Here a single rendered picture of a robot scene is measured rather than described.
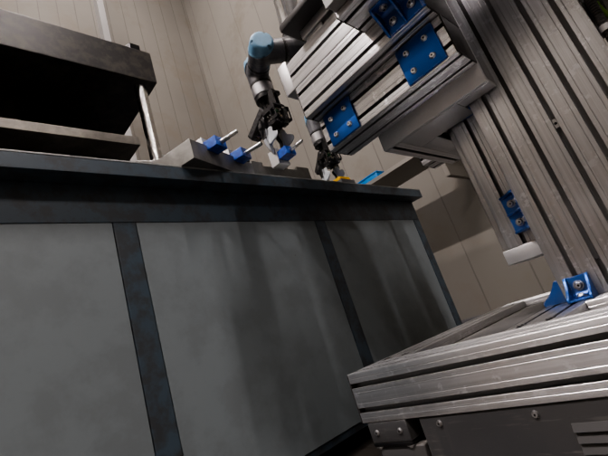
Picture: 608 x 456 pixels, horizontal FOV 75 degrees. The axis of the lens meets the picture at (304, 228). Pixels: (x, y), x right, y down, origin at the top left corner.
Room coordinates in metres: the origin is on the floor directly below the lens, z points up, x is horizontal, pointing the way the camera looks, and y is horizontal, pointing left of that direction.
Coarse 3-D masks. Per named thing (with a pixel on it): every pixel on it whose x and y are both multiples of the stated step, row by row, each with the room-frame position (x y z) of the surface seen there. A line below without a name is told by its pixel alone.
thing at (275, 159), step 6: (294, 144) 1.12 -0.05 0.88; (276, 150) 1.15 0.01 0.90; (282, 150) 1.13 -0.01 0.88; (288, 150) 1.13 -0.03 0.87; (294, 150) 1.15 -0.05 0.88; (270, 156) 1.16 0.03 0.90; (276, 156) 1.15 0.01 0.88; (282, 156) 1.13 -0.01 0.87; (288, 156) 1.14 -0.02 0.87; (276, 162) 1.15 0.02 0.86; (282, 162) 1.16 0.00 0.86; (288, 162) 1.17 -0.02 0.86; (276, 168) 1.18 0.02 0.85; (282, 168) 1.19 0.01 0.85
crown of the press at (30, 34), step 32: (0, 32) 1.27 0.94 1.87; (32, 32) 1.35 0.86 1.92; (64, 32) 1.45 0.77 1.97; (0, 64) 1.36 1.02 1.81; (32, 64) 1.41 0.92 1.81; (64, 64) 1.46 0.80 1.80; (96, 64) 1.54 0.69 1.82; (128, 64) 1.66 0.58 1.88; (0, 96) 1.50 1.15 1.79; (32, 96) 1.58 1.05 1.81; (64, 96) 1.64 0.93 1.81; (96, 96) 1.71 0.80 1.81; (128, 96) 1.78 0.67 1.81; (96, 128) 1.95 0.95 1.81
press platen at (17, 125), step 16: (0, 128) 1.36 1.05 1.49; (16, 128) 1.39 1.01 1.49; (32, 128) 1.43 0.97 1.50; (48, 128) 1.47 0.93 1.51; (64, 128) 1.52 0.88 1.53; (80, 128) 1.57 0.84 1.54; (0, 144) 1.44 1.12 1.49; (16, 144) 1.47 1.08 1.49; (32, 144) 1.51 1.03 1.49; (48, 144) 1.54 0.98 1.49; (64, 144) 1.58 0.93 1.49; (80, 144) 1.61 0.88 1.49; (96, 144) 1.65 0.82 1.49; (112, 144) 1.69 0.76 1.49; (128, 144) 1.73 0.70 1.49; (128, 160) 1.87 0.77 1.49
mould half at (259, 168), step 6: (252, 162) 1.15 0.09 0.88; (258, 162) 1.16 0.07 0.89; (258, 168) 1.16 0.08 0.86; (264, 168) 1.18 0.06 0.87; (270, 168) 1.19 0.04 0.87; (300, 168) 1.30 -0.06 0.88; (306, 168) 1.32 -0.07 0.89; (264, 174) 1.17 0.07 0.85; (270, 174) 1.19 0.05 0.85; (276, 174) 1.21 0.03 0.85; (282, 174) 1.23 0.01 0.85; (288, 174) 1.25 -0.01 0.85; (294, 174) 1.27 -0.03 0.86; (300, 174) 1.30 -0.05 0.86; (306, 174) 1.32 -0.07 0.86
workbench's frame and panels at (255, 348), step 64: (0, 192) 0.65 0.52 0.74; (64, 192) 0.73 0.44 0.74; (128, 192) 0.82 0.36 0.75; (192, 192) 0.94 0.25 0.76; (256, 192) 1.09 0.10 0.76; (320, 192) 1.27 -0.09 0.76; (384, 192) 1.52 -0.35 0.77; (0, 256) 0.64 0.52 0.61; (64, 256) 0.72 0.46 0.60; (128, 256) 0.80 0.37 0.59; (192, 256) 0.91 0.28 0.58; (256, 256) 1.05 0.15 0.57; (320, 256) 1.24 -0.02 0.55; (384, 256) 1.49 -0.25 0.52; (0, 320) 0.64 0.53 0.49; (64, 320) 0.71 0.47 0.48; (128, 320) 0.79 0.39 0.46; (192, 320) 0.89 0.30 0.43; (256, 320) 1.01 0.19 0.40; (320, 320) 1.17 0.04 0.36; (384, 320) 1.39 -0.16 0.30; (448, 320) 1.69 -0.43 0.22; (0, 384) 0.63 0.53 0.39; (64, 384) 0.70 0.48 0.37; (128, 384) 0.77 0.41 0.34; (192, 384) 0.86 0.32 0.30; (256, 384) 0.98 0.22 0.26; (320, 384) 1.12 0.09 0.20; (0, 448) 0.63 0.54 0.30; (64, 448) 0.69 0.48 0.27; (128, 448) 0.76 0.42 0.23; (192, 448) 0.84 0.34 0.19; (256, 448) 0.95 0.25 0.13; (320, 448) 1.08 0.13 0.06
